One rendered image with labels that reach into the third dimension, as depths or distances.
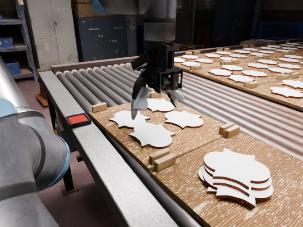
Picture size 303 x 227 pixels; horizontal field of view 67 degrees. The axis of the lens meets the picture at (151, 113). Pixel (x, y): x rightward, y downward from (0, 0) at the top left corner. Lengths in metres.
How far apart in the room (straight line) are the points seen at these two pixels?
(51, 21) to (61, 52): 0.60
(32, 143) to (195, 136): 0.48
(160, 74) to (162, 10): 0.14
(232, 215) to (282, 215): 0.10
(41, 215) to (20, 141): 0.10
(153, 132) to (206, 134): 0.16
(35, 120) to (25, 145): 0.12
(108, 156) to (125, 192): 0.15
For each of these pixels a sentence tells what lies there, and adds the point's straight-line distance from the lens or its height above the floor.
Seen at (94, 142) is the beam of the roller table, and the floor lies 0.91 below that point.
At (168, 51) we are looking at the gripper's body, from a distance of 0.54.
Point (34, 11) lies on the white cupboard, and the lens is 5.15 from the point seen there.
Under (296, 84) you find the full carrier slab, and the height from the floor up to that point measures 0.95.
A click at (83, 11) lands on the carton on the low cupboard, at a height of 1.23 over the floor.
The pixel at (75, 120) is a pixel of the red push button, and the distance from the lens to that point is 0.88.
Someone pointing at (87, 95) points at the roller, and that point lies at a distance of 1.16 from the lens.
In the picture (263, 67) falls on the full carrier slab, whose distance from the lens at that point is 1.70.
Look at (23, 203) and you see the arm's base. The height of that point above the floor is 1.09.
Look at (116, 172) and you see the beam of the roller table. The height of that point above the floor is 0.92.
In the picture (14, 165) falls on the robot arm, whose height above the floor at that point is 1.12.
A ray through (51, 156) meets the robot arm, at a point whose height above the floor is 1.06.
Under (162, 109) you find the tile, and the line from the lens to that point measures 0.88.
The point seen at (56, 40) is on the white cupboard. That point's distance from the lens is 5.24.
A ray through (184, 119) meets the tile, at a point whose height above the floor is 0.94.
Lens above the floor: 1.30
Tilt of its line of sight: 25 degrees down
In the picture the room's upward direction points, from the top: straight up
